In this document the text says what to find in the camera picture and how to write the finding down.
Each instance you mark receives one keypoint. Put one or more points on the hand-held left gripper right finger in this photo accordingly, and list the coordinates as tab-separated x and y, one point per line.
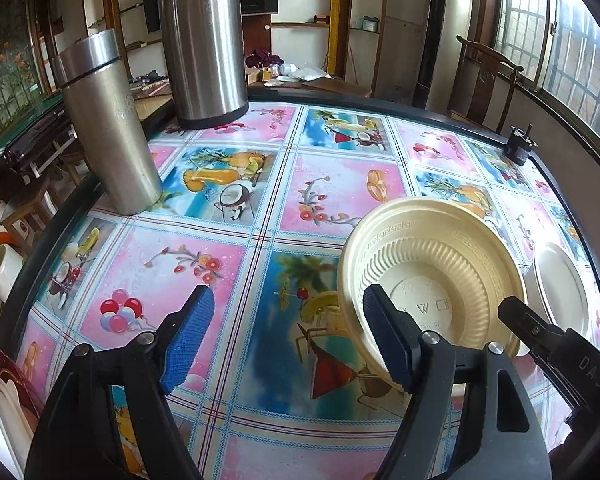
387	340

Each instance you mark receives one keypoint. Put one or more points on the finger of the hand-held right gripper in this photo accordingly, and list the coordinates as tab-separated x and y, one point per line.
525	322

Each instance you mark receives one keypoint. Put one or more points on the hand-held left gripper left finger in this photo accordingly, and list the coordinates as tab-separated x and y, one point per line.
190	340

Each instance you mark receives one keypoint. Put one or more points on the cream ribbed plastic bowl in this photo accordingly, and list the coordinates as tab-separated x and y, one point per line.
430	260

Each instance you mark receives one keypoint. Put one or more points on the fruit print tablecloth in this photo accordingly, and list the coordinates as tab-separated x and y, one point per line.
305	185

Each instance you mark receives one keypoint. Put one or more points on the small black cylindrical device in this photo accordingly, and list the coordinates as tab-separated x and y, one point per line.
519	146

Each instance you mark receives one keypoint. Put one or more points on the red container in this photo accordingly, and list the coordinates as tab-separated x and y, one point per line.
2	367

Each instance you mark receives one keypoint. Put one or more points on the wooden stool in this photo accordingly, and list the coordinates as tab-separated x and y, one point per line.
30	210

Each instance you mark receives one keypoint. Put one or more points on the white foam plate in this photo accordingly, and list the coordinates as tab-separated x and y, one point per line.
0	425

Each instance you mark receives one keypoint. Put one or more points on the slim steel thermos flask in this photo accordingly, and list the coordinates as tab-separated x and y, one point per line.
105	125

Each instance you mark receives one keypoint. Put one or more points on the dark wooden chair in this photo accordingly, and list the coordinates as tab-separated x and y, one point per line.
482	80

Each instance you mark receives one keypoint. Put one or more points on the barred window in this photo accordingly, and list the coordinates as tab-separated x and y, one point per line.
580	60

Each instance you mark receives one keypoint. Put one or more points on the white plastic bag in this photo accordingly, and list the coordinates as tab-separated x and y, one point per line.
307	72

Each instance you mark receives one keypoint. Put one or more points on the large steel thermos jug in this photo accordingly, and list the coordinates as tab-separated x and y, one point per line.
205	50

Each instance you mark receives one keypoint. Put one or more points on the dark purple cloth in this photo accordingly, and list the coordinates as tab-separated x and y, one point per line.
262	58

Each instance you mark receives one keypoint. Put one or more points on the tall black column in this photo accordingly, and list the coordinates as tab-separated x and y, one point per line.
435	30

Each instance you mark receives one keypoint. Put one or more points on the wooden wall shelf unit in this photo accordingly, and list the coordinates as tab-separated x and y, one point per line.
325	22

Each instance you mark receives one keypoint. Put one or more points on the orange flower wall picture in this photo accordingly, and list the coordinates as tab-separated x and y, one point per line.
5	60

